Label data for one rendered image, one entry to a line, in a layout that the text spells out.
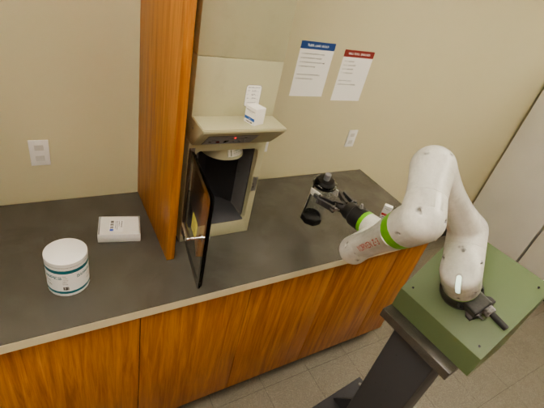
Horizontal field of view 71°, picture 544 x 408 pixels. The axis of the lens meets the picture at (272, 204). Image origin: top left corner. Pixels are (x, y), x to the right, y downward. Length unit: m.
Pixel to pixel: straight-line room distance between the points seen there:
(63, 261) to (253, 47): 0.92
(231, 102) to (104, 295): 0.80
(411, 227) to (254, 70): 0.75
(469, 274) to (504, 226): 2.75
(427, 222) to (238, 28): 0.81
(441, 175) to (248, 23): 0.74
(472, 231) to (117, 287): 1.22
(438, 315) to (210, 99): 1.13
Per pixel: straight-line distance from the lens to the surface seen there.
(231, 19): 1.31
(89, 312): 1.43
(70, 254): 1.41
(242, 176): 1.67
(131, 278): 1.51
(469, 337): 1.58
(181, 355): 1.79
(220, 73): 1.34
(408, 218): 1.03
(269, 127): 1.38
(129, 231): 1.65
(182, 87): 1.21
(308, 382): 2.48
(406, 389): 1.86
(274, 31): 1.38
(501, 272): 1.65
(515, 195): 4.02
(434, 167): 1.09
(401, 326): 1.64
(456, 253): 1.40
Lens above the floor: 2.04
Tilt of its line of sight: 33 degrees down
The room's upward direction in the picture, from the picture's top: 14 degrees clockwise
